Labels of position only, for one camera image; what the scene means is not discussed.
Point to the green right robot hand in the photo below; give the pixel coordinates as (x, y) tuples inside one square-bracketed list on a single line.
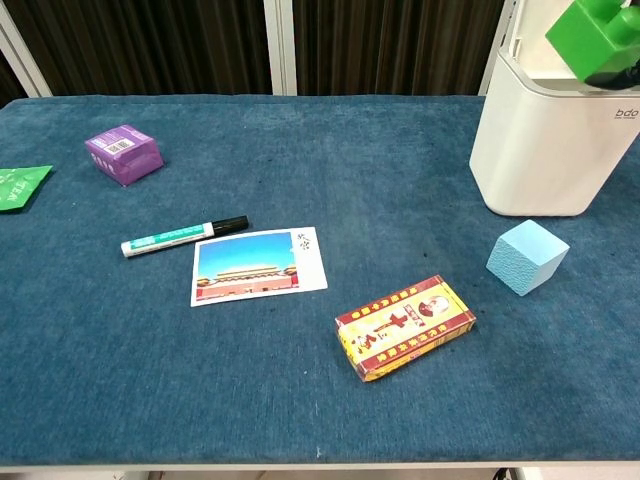
[(592, 37)]

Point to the white plastic bin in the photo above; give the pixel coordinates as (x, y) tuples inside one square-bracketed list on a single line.
[(540, 150)]

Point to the blue velvet table cloth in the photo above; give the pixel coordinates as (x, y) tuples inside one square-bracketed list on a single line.
[(300, 390)]

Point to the white marker with black cap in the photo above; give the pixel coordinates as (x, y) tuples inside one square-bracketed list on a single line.
[(175, 236)]

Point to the light blue foam cube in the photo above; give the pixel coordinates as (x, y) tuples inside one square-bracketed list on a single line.
[(527, 257)]

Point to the green tea packet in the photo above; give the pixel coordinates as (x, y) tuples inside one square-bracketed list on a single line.
[(17, 187)]

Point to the white frame post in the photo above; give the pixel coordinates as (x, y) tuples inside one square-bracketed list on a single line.
[(500, 35), (22, 55), (280, 47)]

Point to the red and yellow box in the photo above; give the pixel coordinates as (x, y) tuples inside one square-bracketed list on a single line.
[(405, 327)]

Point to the palace photo postcard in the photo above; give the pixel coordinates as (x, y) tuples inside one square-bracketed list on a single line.
[(255, 267)]

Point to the purple wrapped box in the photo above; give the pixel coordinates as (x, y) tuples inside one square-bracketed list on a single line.
[(125, 155)]

